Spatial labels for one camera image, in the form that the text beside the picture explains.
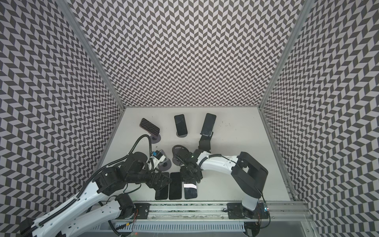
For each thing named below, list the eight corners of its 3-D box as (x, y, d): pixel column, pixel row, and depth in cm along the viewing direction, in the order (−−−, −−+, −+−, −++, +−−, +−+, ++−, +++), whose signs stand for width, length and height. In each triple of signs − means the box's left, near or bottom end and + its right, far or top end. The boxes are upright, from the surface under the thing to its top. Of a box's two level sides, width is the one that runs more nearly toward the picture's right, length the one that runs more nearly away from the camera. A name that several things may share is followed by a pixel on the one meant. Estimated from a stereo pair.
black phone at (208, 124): (201, 138, 101) (202, 126, 90) (206, 123, 109) (207, 110, 99) (210, 140, 100) (212, 128, 89) (215, 125, 108) (217, 112, 97)
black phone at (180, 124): (178, 137, 101) (176, 128, 92) (176, 125, 108) (174, 115, 99) (187, 136, 102) (186, 126, 93) (184, 124, 109) (183, 113, 100)
